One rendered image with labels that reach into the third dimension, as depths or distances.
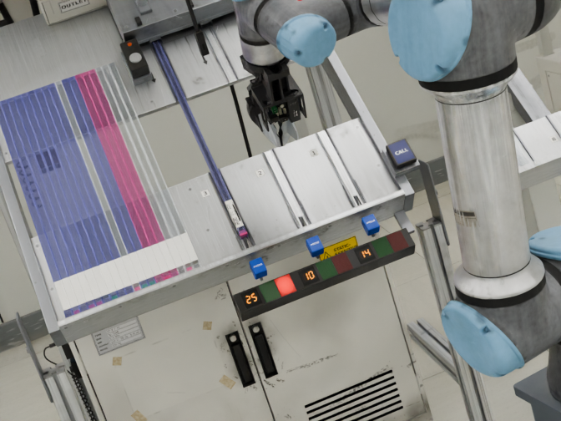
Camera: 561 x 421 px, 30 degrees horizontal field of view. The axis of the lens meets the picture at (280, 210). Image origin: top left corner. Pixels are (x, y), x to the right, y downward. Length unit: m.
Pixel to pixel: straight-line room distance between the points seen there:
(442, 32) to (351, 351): 1.30
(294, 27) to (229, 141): 2.36
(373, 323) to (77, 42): 0.88
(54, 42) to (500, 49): 1.22
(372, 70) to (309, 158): 2.01
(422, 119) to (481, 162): 2.82
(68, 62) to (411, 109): 2.10
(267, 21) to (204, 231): 0.51
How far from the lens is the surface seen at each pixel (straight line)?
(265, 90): 1.72
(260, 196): 1.94
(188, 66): 2.13
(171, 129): 3.81
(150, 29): 2.14
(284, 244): 1.88
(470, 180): 1.27
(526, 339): 1.37
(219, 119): 3.84
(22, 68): 2.20
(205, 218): 1.93
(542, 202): 2.14
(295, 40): 1.51
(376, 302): 2.33
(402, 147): 1.95
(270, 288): 1.86
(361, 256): 1.89
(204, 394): 2.30
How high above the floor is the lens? 1.36
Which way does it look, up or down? 18 degrees down
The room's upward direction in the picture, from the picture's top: 18 degrees counter-clockwise
